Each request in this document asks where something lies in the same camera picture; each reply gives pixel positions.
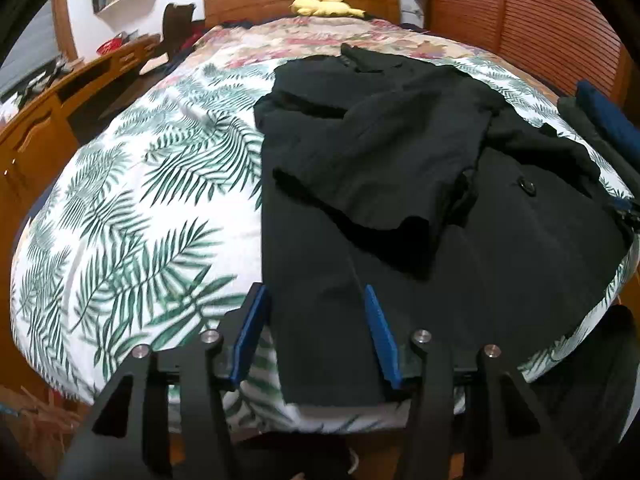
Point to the yellow plush toy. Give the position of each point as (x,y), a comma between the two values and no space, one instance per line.
(320,6)

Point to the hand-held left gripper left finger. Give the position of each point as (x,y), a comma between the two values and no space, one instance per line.
(250,330)

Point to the dark chair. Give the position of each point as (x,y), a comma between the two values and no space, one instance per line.
(177,27)

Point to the black devices on desk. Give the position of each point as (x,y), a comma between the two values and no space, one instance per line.
(45,77)

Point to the black button coat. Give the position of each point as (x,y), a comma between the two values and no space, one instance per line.
(400,160)

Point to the wooden desk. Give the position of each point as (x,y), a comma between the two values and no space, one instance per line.
(35,145)

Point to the red basket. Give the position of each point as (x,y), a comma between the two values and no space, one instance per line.
(109,47)

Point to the navy folded garment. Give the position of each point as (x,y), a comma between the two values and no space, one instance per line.
(610,120)

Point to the grey window blind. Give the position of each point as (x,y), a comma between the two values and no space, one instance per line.
(30,55)

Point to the bed with leaf-print cover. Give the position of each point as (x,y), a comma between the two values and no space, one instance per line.
(150,210)

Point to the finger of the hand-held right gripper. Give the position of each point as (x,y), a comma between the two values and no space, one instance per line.
(631,217)

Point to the dark grey folded garment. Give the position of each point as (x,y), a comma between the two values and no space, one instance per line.
(580,122)

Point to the floral blanket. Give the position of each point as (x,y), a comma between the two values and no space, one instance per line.
(280,42)

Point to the wooden louvred wardrobe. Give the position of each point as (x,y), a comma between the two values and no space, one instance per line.
(525,10)

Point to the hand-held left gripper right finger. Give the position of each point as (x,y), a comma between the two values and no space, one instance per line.
(382,340)

